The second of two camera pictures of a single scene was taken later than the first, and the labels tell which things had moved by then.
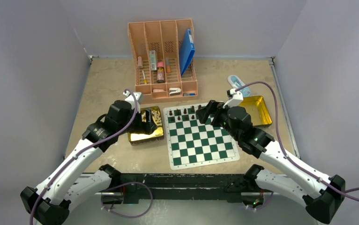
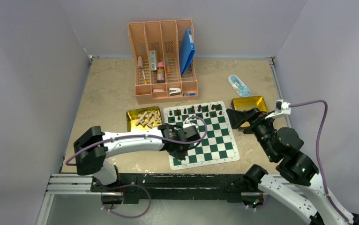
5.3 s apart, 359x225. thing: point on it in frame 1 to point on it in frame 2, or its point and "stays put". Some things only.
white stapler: x=175 y=91 stays put
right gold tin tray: x=257 y=108 stays put
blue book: x=187 y=51 stays put
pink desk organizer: x=155 y=48 stays put
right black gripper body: x=220 y=118 to x=259 y=125
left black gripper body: x=138 y=126 to x=180 y=153
